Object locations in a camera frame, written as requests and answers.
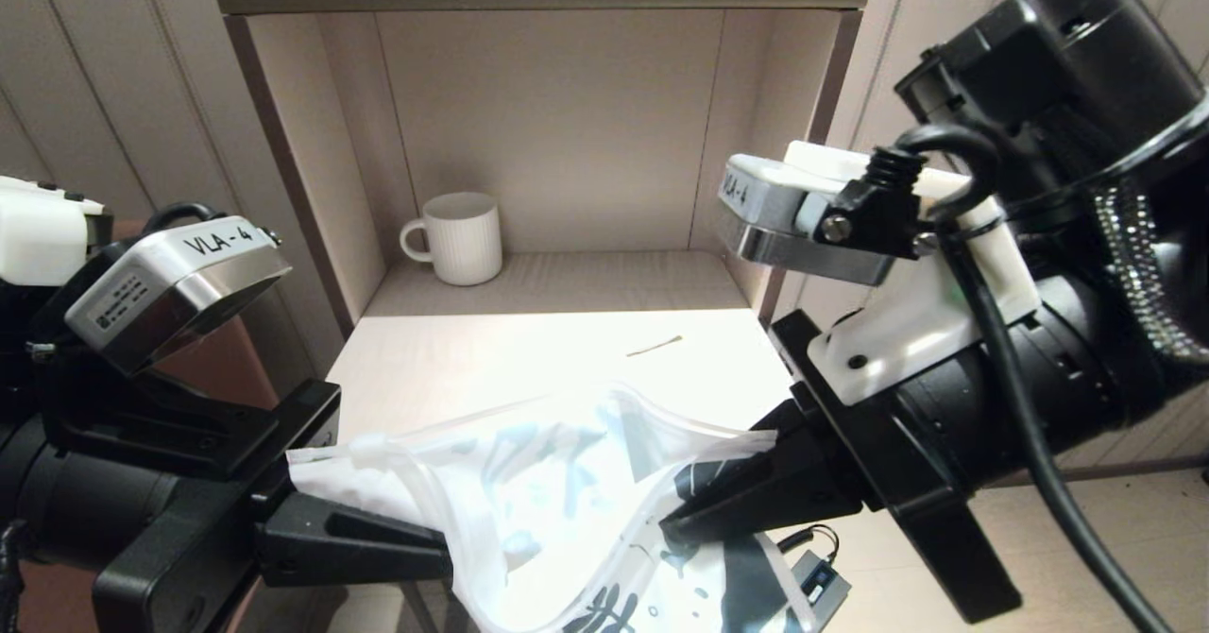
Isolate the white floral zip pouch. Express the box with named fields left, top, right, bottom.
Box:
left=286, top=382, right=825, bottom=633

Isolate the grey power adapter box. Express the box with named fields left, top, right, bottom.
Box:
left=779, top=548, right=852, bottom=630

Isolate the brown upholstered chair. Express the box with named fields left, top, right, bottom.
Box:
left=19, top=316, right=317, bottom=633

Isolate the light wooden shelf desk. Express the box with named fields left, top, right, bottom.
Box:
left=212, top=0, right=877, bottom=633

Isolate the white ribbed ceramic mug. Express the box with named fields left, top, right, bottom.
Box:
left=400, top=191, right=504, bottom=287

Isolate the black corrugated power cable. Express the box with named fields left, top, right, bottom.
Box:
left=775, top=523, right=841, bottom=563

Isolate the black left camera bracket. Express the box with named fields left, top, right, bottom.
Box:
left=26, top=236, right=284, bottom=483

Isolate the braided right arm cable sleeve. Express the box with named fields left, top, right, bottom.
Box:
left=1086, top=180, right=1209, bottom=369

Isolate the braided arm cable sleeve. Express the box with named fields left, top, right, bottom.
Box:
left=1086, top=180, right=1209, bottom=369
left=0, top=518, right=26, bottom=633

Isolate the braided left arm cable sleeve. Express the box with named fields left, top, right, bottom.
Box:
left=0, top=518, right=26, bottom=633

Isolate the white right camera bracket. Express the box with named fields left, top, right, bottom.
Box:
left=782, top=139, right=1042, bottom=407

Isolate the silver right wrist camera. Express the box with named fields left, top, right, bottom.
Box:
left=715, top=142, right=945, bottom=287

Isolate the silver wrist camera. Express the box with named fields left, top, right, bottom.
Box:
left=63, top=216, right=293, bottom=378
left=715, top=142, right=945, bottom=287

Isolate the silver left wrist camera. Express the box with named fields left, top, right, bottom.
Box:
left=63, top=216, right=293, bottom=378

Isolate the black left camera cable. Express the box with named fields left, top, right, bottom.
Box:
left=140, top=200, right=230, bottom=239

